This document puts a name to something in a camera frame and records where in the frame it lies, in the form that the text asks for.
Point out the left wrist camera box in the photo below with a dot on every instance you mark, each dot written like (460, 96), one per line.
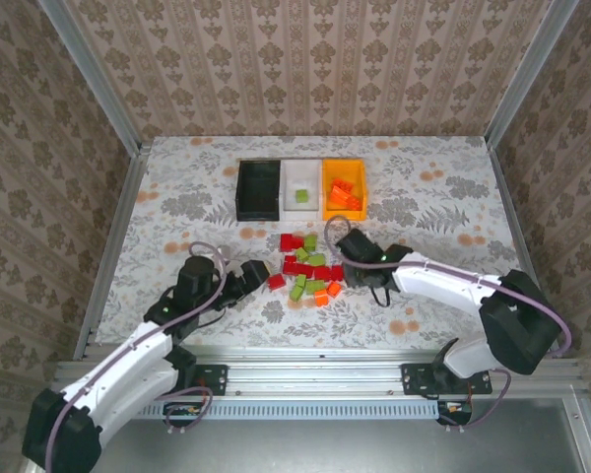
(252, 275)

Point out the yellow plastic bin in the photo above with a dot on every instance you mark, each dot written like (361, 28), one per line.
(345, 214)

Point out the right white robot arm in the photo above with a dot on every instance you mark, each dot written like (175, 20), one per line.
(448, 286)

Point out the green lego brick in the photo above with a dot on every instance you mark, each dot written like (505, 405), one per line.
(302, 196)
(296, 293)
(301, 254)
(315, 286)
(310, 242)
(317, 259)
(301, 281)

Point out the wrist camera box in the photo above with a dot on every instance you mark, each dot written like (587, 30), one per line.
(364, 278)
(252, 275)

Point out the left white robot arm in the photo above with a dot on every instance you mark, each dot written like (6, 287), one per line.
(128, 355)

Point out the aluminium base beam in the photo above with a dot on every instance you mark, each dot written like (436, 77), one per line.
(315, 369)

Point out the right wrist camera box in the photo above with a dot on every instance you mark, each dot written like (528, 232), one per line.
(364, 278)

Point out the black plastic bin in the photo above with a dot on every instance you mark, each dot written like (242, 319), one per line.
(258, 189)

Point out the aluminium frame post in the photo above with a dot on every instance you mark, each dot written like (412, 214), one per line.
(97, 79)
(527, 74)

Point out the grey metal panel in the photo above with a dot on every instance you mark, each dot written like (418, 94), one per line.
(325, 448)

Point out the orange lego brick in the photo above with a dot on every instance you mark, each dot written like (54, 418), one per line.
(320, 297)
(333, 289)
(341, 184)
(353, 202)
(337, 198)

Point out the aluminium table side rail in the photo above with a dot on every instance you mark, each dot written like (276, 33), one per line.
(508, 197)
(112, 246)

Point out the red lego brick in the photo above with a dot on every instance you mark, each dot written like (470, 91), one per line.
(297, 243)
(337, 272)
(290, 266)
(305, 270)
(321, 273)
(286, 241)
(276, 282)

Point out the small circuit board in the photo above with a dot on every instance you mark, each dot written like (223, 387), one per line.
(455, 408)
(184, 410)

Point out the floral patterned tablecloth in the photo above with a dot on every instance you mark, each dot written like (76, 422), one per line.
(423, 222)

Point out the white plastic bin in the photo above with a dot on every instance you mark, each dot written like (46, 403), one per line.
(290, 209)

